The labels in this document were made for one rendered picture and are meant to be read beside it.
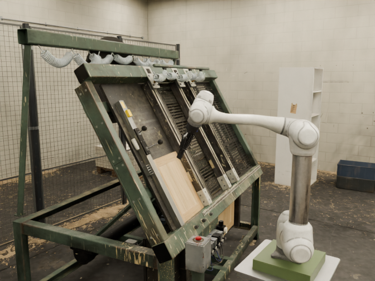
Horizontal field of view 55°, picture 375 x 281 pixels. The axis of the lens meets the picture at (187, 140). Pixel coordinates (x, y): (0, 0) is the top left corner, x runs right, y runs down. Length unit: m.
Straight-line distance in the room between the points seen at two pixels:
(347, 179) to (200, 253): 4.80
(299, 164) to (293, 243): 0.41
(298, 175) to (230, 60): 6.60
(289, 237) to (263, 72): 6.26
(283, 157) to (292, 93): 1.12
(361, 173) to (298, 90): 1.74
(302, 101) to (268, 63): 1.97
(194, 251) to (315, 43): 6.12
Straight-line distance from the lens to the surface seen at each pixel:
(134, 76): 2.70
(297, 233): 2.02
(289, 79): 6.35
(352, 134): 7.59
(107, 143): 2.28
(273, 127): 2.06
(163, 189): 2.42
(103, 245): 2.54
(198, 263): 2.18
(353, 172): 6.64
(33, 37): 2.72
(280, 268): 2.21
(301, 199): 1.98
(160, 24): 9.58
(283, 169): 6.56
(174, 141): 2.78
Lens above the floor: 1.87
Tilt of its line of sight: 10 degrees down
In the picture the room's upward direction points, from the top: straight up
